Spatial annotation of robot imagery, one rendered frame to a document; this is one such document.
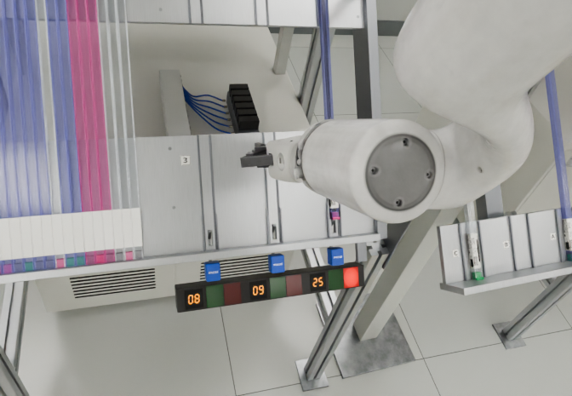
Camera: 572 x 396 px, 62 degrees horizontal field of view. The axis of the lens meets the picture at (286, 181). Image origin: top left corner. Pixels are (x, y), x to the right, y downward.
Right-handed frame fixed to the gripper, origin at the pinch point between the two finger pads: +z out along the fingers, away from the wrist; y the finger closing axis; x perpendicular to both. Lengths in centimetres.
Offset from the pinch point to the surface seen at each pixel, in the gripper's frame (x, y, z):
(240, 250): -16.2, -7.8, 10.5
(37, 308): -44, -60, 85
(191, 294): -22.5, -16.5, 12.7
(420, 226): -26, 38, 33
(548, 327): -82, 102, 64
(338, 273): -25.0, 9.7, 13.5
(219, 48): 25, 4, 79
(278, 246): -16.9, -1.3, 10.6
